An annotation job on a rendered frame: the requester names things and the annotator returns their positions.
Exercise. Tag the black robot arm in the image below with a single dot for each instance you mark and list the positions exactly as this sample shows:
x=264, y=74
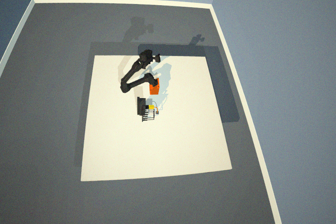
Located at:
x=142, y=62

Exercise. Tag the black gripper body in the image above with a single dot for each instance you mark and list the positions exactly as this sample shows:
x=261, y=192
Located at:
x=156, y=58

